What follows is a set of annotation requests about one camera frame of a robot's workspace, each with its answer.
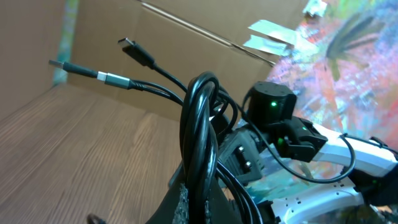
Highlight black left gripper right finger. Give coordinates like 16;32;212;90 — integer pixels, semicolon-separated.
208;183;243;224

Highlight black grey-plug USB cable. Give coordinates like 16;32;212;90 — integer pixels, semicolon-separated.
48;58;265;224

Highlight brown cardboard wall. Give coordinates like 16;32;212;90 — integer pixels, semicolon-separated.
1;0;307;117

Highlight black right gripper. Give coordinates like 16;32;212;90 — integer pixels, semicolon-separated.
219;128;265;185

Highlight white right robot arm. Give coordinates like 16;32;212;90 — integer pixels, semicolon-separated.
220;82;397;223

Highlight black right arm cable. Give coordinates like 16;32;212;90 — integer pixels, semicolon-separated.
241;93;357;184

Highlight colourful painted backdrop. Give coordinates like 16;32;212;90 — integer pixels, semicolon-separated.
51;0;398;224

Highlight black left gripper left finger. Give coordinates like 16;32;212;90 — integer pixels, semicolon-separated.
146;164;184;224

